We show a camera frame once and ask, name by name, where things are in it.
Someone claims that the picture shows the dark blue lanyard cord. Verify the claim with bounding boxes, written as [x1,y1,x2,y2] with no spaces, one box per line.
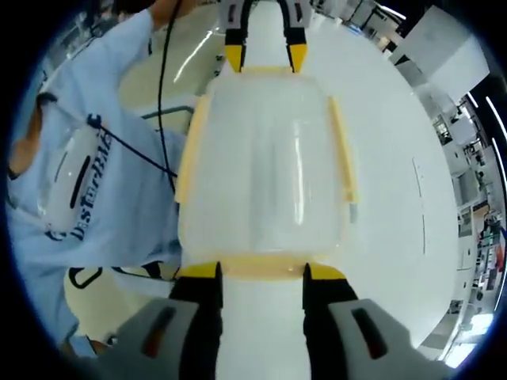
[89,114,178,177]

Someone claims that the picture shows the white chest device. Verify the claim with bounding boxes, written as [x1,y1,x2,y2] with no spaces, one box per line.
[37,122,106,233]

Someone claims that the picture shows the row of white desks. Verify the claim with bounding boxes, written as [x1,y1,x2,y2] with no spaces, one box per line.
[433,90,507,317]

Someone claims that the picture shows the clear plastic bag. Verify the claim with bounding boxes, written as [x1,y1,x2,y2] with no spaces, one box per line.
[173,65,364,283]

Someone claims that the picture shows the white square pillar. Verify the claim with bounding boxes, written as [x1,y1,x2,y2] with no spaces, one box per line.
[390,15,491,86]

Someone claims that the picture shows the person's head and neck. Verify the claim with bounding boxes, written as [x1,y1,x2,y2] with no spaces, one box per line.
[7,103,44,180]

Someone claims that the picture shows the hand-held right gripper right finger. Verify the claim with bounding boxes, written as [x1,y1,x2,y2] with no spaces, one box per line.
[302,262,441,380]

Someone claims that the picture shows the operator in light-blue shirt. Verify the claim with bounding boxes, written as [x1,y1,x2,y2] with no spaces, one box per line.
[7,6,188,357]

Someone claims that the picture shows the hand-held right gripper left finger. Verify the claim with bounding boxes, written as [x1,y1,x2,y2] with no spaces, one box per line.
[113,260,226,380]

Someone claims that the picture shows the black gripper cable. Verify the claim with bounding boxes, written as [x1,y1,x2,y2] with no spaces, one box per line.
[156,0,187,195]

